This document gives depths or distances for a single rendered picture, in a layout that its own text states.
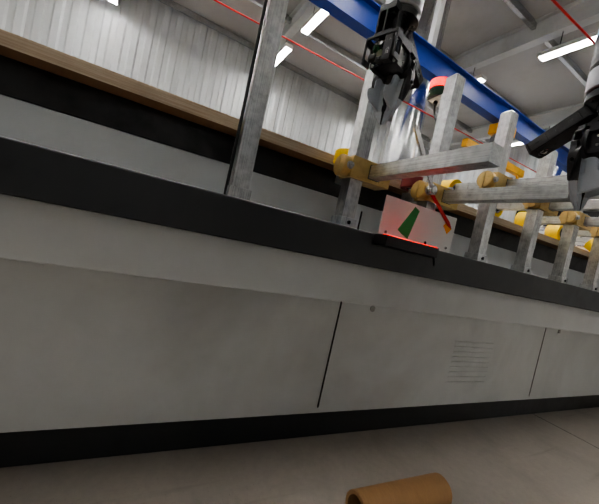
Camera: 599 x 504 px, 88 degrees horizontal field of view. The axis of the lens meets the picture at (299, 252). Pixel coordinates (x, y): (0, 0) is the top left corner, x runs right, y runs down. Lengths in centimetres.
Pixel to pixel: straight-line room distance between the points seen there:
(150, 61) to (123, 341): 765
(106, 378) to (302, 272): 54
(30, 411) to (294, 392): 66
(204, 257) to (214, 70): 795
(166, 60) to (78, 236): 778
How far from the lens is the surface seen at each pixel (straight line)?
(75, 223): 63
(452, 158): 60
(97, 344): 89
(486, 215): 109
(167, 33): 853
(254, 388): 100
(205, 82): 831
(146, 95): 80
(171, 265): 63
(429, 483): 110
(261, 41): 71
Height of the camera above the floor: 65
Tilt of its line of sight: 2 degrees down
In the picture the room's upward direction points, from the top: 12 degrees clockwise
